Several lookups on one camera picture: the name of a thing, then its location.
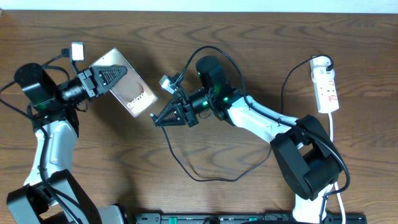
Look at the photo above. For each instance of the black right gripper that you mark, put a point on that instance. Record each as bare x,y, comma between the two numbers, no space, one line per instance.
181,118

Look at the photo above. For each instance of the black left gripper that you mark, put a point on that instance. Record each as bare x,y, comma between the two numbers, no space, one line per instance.
87,78

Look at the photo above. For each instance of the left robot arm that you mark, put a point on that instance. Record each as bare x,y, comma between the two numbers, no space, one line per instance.
51,194

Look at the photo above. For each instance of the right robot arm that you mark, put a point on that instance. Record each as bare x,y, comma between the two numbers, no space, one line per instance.
307,157

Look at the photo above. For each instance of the white power strip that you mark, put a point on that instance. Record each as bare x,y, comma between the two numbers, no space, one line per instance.
322,75

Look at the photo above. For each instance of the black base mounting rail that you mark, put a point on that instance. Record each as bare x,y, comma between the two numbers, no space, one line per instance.
156,218

